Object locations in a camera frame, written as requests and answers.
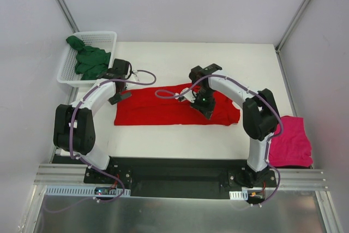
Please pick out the right aluminium corner post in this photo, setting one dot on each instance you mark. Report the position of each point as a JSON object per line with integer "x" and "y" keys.
{"x": 293, "y": 24}

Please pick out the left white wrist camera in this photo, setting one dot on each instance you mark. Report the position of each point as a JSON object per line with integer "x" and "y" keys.
{"x": 134, "y": 76}

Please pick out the red t shirt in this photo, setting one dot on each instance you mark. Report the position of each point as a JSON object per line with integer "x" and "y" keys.
{"x": 143, "y": 108}

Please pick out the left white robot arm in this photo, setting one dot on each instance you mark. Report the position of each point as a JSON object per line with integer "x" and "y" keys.
{"x": 74, "y": 130}

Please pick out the right white cable duct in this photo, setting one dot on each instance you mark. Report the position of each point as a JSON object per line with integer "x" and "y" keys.
{"x": 238, "y": 195}

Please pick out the green t shirt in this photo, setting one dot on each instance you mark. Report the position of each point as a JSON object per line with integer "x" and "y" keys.
{"x": 91, "y": 61}

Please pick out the left white cable duct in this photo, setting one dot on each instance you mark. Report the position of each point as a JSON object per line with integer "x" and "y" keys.
{"x": 88, "y": 191}

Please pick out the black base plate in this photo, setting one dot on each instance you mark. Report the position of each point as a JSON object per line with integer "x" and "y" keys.
{"x": 182, "y": 178}

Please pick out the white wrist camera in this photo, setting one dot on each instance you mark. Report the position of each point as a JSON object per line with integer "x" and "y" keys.
{"x": 188, "y": 95}
{"x": 134, "y": 76}

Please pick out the pink folded t shirt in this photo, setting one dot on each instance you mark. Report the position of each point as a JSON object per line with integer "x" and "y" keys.
{"x": 292, "y": 147}

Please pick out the white cable duct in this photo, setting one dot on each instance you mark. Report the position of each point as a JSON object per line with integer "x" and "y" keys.
{"x": 88, "y": 191}
{"x": 238, "y": 195}

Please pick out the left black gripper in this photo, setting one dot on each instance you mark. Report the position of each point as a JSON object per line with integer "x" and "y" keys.
{"x": 119, "y": 97}

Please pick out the left aluminium corner post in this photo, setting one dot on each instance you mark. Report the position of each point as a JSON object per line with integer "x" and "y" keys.
{"x": 58, "y": 1}

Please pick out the aluminium corner post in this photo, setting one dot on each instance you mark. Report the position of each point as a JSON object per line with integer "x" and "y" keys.
{"x": 58, "y": 1}
{"x": 293, "y": 24}

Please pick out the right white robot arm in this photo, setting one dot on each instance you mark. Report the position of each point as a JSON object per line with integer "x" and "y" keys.
{"x": 260, "y": 116}

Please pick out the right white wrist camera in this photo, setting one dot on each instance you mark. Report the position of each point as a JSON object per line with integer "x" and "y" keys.
{"x": 188, "y": 95}

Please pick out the aluminium frame rail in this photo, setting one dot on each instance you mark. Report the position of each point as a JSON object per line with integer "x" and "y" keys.
{"x": 73, "y": 174}

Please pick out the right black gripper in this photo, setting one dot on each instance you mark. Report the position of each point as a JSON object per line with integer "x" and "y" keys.
{"x": 203, "y": 107}

